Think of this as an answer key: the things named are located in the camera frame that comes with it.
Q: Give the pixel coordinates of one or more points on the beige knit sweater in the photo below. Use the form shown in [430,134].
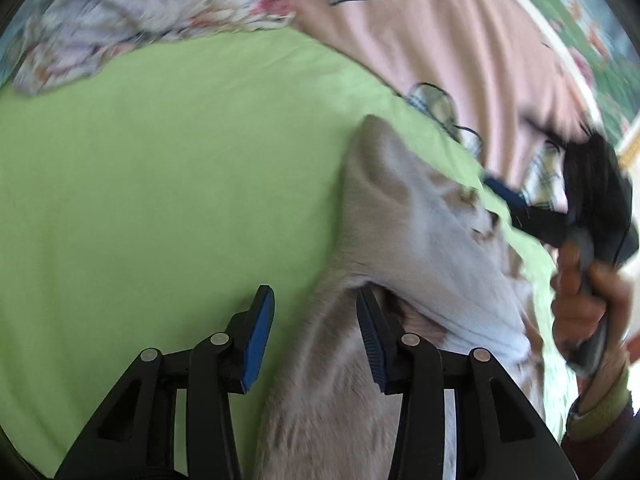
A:
[451,270]

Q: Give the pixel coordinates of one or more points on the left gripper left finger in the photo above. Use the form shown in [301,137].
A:
[131,434]

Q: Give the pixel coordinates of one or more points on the person's right hand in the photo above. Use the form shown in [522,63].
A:
[577,316]

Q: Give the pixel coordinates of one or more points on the pink heart-pattern duvet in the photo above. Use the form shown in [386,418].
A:
[483,69]

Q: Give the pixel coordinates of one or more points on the framed landscape painting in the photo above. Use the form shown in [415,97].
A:
[603,62]

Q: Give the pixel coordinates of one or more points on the green and maroon sleeve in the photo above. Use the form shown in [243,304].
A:
[591,438]

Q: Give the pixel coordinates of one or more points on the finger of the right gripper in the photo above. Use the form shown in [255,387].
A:
[547,226]

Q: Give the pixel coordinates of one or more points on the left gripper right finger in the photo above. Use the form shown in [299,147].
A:
[461,415]

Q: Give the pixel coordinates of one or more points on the green bed sheet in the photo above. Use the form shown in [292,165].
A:
[143,207]

